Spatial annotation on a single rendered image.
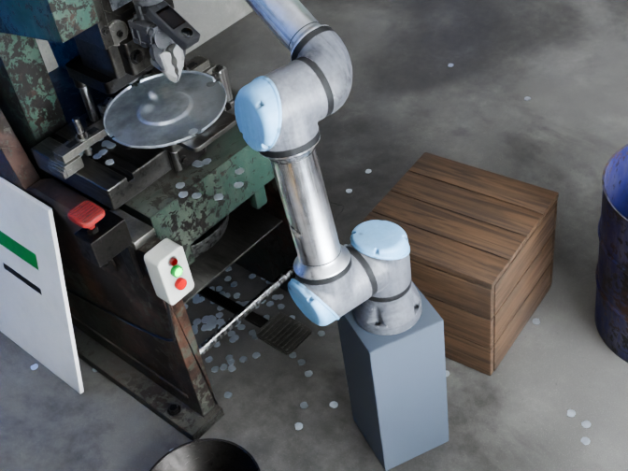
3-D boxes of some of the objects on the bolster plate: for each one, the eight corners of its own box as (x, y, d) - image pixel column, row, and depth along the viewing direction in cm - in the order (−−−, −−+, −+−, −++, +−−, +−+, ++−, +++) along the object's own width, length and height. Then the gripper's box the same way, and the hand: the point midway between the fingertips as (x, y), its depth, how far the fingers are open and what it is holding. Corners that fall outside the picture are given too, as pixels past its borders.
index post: (234, 97, 222) (226, 64, 216) (225, 104, 221) (218, 70, 214) (226, 94, 224) (219, 61, 217) (218, 100, 222) (209, 67, 216)
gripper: (149, -23, 189) (171, 64, 204) (116, -5, 185) (141, 83, 199) (176, -14, 185) (197, 74, 199) (143, 6, 180) (167, 94, 195)
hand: (177, 78), depth 197 cm, fingers closed
